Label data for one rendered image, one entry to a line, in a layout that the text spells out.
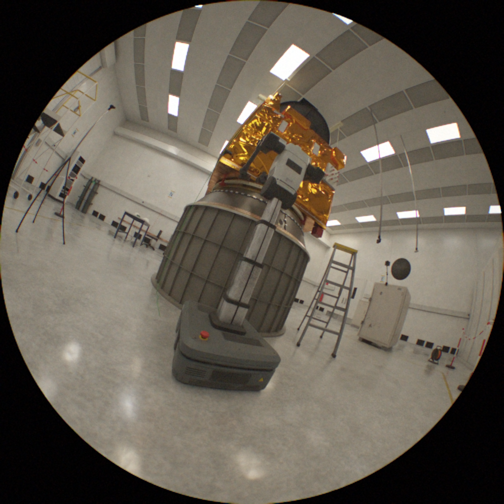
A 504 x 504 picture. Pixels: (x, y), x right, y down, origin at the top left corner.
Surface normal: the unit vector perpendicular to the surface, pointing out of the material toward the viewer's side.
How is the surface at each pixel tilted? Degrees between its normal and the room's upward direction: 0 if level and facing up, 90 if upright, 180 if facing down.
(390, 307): 90
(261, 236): 90
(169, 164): 90
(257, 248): 90
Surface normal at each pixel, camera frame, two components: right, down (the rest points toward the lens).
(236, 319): 0.37, 0.00
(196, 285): -0.12, -0.20
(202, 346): 0.52, -0.65
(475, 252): -0.83, -0.40
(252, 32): -0.37, 0.92
